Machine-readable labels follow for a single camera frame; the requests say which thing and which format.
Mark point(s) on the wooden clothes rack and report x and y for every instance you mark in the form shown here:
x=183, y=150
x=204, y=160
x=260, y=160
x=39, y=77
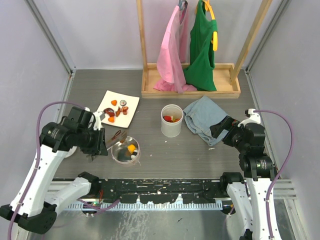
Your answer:
x=224, y=76

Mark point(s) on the pink hanging shirt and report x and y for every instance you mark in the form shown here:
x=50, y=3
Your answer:
x=173, y=53

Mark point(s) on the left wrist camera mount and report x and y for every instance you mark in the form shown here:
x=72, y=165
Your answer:
x=93, y=120

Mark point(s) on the orange food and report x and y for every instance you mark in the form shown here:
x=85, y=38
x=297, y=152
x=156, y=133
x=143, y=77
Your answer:
x=170, y=119

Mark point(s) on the grey clothes hanger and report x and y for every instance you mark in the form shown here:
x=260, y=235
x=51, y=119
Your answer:
x=182, y=4

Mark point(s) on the flat metal inner lid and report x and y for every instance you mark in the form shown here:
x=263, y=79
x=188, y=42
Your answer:
x=71, y=152

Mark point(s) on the green hanging tank top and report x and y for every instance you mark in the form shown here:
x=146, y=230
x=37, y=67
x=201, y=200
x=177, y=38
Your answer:
x=200, y=72

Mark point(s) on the tall white cylinder container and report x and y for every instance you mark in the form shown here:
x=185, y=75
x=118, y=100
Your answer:
x=171, y=130

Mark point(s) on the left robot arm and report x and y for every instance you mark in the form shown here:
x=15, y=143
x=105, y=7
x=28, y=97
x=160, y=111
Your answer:
x=32, y=208

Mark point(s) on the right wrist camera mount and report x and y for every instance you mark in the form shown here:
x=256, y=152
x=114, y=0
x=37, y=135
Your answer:
x=252, y=117

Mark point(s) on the white square plate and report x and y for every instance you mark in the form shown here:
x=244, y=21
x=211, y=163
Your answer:
x=112, y=99

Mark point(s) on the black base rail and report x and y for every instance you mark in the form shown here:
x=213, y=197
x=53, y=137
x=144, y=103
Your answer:
x=158, y=191

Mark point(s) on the metal tongs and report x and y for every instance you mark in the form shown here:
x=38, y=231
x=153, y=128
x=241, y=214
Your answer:
x=119, y=136

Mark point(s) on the yellow clothes hanger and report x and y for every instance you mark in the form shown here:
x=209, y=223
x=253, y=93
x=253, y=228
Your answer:
x=204, y=12

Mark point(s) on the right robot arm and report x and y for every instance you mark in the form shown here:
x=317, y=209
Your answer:
x=249, y=190

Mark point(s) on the pink metal bowl container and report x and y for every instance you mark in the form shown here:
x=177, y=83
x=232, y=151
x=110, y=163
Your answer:
x=121, y=155

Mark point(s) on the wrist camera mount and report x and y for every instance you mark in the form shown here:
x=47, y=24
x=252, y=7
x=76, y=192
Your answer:
x=93, y=120
x=252, y=117

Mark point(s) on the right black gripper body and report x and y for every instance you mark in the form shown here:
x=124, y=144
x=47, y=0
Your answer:
x=233, y=136

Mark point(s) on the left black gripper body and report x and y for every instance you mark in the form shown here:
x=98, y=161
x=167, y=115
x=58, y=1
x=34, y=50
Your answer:
x=90, y=140

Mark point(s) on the blue denim shorts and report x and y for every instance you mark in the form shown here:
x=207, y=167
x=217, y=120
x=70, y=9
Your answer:
x=200, y=115

